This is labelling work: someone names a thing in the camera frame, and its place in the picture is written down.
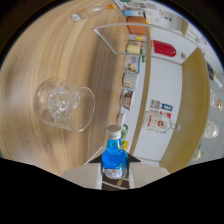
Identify blue liquid bottle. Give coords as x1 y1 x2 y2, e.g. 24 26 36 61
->
101 124 129 180

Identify small orange-cap clear bottle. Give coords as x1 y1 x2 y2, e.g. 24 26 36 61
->
70 3 116 23

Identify green and white bowl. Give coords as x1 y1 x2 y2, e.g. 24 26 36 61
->
120 123 129 141

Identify green-cap clear bottle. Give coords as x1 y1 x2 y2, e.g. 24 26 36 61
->
191 146 204 163

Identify clear glass with ice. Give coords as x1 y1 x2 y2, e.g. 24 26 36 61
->
33 77 96 132

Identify two-tier wooden shelf rack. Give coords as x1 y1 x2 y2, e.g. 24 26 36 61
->
93 22 212 174

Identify blue-rimmed plate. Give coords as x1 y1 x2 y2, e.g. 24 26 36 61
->
124 54 141 74

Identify black and yellow bag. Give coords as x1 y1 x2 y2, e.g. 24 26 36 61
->
205 61 223 88

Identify orange pot with pens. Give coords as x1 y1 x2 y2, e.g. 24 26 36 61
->
125 15 149 36

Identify wall posters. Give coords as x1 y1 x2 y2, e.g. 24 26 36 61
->
149 99 174 119

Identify wooden wall shelf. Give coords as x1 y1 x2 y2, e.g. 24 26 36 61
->
184 26 208 48

